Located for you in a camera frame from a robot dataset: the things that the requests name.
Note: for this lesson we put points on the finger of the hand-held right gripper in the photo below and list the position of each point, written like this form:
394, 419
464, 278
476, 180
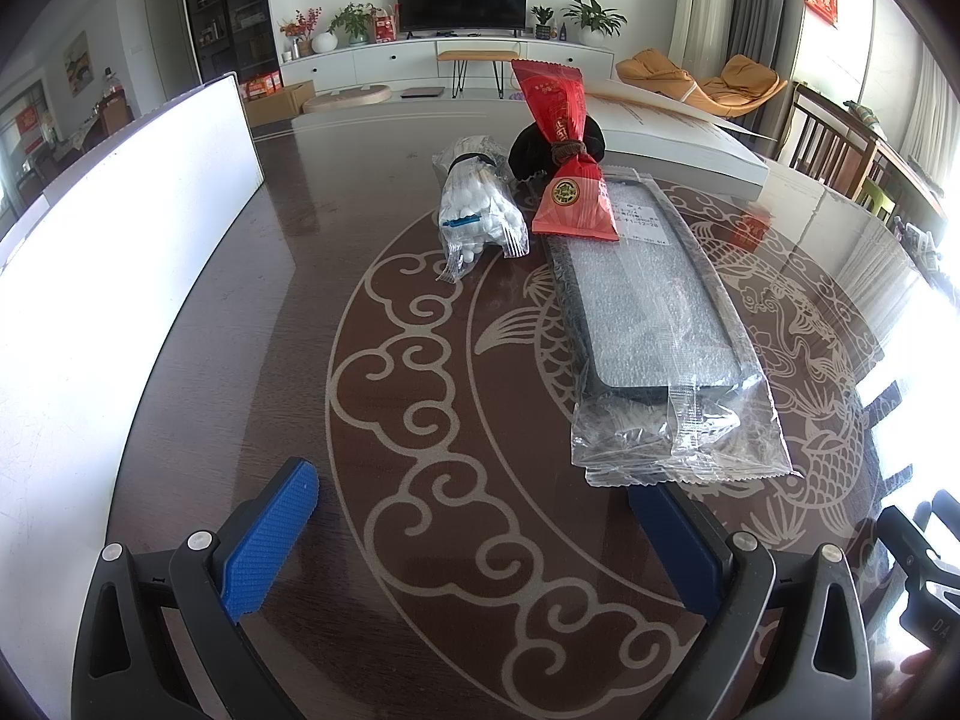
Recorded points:
926, 592

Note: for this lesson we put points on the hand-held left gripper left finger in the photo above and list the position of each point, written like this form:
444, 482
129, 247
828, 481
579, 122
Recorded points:
262, 540

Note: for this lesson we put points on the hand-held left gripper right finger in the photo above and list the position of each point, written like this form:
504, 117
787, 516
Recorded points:
679, 547

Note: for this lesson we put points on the phone case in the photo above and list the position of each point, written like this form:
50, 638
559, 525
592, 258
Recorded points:
645, 300

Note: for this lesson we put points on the white upright board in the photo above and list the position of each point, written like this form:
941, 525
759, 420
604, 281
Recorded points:
112, 277

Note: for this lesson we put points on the red snack packet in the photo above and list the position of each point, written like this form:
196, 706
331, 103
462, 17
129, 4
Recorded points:
577, 202

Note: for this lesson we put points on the clear bag of cotton swabs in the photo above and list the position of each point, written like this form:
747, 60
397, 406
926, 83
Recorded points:
480, 202

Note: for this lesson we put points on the black hair scrunchie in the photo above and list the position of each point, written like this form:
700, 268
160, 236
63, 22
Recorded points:
529, 150

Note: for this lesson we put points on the brown cardboard box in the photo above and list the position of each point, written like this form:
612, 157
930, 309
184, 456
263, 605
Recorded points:
289, 101

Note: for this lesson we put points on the dark wooden chair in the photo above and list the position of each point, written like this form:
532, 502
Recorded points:
817, 127

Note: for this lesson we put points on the orange lounge chair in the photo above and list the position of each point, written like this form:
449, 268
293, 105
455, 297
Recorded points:
739, 82
660, 69

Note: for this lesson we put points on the white television cabinet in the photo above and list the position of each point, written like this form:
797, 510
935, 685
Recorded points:
375, 64

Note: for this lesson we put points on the round white vase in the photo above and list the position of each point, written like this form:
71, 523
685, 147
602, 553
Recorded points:
324, 43

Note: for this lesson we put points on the red flowers in vase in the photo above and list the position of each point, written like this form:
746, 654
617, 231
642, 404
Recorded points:
298, 30

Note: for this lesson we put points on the bushy green potted plant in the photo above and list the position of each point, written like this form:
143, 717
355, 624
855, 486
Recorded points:
354, 21

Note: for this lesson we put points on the red gift box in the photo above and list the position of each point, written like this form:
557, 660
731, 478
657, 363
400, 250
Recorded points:
384, 26

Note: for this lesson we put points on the wooden bench with metal legs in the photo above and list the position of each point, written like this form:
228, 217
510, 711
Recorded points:
472, 55

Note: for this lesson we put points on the dark glass display cabinet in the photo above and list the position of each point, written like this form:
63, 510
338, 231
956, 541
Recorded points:
225, 7

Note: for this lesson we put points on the large potted plant white pot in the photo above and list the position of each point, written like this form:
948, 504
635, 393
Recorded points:
592, 19

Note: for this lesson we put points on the small potted plant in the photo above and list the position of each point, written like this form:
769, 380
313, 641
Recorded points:
541, 21

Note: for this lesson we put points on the grey and white curtains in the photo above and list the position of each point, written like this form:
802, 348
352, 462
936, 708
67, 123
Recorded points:
742, 0

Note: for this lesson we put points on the black television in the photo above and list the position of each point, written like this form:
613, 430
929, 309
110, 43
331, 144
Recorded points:
461, 4

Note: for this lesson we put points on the framed wall picture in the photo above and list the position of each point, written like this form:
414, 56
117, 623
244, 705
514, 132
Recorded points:
77, 64

